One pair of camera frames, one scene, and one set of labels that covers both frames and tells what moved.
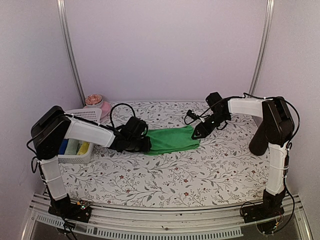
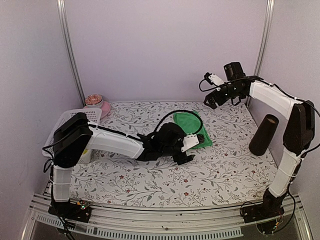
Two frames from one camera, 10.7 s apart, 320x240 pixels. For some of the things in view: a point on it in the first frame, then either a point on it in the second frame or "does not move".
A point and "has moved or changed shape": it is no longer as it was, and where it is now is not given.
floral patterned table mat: x=223 y=170 does not move
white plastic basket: x=92 y=113 does not move
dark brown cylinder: x=259 y=144 does not move
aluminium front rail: x=106 y=222 does not move
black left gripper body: x=135 y=146 -> x=168 y=151
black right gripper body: x=218 y=120 -> x=232 y=93
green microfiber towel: x=171 y=139 has moved or changed shape
